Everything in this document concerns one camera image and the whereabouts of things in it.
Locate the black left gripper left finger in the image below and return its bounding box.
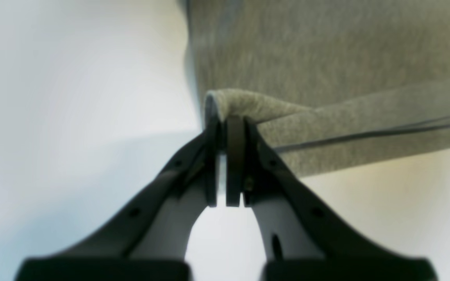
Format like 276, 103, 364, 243
16, 118, 220, 281

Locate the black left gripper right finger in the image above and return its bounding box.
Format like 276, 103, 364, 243
225, 116, 438, 281

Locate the grey T-shirt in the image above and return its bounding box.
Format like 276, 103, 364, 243
184, 0, 450, 176

